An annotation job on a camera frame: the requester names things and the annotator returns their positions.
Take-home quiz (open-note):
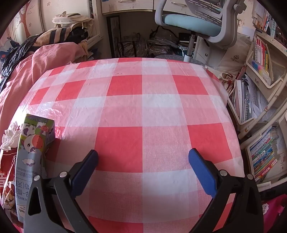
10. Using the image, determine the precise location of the pink bag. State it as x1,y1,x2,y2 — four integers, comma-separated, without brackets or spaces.
261,195,287,233

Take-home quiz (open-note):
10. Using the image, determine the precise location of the row of upright books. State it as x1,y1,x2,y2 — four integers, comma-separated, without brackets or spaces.
253,37,273,74

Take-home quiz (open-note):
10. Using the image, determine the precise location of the cream tote bag tree print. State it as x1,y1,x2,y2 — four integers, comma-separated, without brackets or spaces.
215,34,254,77

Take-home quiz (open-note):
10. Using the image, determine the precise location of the grey blue office chair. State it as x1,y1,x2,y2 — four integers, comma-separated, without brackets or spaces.
155,0,244,63

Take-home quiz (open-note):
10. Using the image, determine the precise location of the tote bag red print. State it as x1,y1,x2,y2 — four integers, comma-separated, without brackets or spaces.
221,73,240,94

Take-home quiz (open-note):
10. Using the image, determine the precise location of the cartoon cow milk carton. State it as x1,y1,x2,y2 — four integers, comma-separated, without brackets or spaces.
16,114,56,223

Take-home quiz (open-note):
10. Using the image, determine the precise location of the stack of magazines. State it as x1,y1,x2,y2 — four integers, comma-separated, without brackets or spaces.
231,76,267,122

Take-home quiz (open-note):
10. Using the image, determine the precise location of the pink duvet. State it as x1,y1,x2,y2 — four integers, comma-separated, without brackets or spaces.
0,42,90,139

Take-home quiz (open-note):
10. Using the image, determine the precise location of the white desk with drawers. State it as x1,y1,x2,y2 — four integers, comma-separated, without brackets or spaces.
101,0,155,16

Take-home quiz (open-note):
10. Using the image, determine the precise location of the row of colourful books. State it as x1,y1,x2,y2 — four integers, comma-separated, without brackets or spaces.
249,128,281,183

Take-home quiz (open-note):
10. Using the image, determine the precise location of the white wardrobe tree decor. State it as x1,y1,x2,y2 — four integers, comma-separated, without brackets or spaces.
0,0,101,47

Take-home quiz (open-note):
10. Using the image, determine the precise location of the beige dark striped cloth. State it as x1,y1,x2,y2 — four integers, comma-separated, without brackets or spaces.
34,19,95,48

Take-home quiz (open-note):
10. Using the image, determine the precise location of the red white checkered tablecloth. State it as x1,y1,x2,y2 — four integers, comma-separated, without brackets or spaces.
12,57,245,233

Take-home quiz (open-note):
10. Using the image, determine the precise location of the red snack bag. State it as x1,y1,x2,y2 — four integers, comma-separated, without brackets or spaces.
0,149,19,215

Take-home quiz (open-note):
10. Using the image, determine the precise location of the dark folded clothing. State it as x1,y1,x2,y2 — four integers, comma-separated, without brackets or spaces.
67,26,90,44

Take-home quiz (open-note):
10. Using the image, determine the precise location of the small white tissue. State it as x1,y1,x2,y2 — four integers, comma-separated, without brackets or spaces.
0,122,23,153

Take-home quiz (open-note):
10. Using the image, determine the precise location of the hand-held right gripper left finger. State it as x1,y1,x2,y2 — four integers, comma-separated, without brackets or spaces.
23,149,99,233

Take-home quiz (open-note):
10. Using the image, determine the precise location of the shelf of books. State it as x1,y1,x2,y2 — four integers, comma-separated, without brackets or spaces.
252,4,283,36

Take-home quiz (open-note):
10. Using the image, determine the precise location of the black shiny jacket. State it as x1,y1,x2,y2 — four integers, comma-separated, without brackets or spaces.
0,35,43,90

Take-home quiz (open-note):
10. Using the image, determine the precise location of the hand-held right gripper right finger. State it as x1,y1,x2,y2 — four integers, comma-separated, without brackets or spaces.
186,148,264,233

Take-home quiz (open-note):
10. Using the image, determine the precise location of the pink curtain blue print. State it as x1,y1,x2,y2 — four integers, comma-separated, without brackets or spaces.
0,37,18,65

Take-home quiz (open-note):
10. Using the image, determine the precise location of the white bookshelf rack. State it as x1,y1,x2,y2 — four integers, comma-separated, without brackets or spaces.
226,29,287,193

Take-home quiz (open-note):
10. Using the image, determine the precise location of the pile of plastic-wrapped bundles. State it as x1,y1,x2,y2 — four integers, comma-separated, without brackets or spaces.
121,34,180,59

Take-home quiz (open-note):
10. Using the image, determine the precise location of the cream canvas bag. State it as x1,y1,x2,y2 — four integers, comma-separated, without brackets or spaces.
52,12,83,28

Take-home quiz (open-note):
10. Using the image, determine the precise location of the white drawer cabinet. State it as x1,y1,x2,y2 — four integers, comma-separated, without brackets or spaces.
195,37,225,68

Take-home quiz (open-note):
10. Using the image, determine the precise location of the dark framed board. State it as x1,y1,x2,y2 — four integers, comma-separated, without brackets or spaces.
106,16,123,59

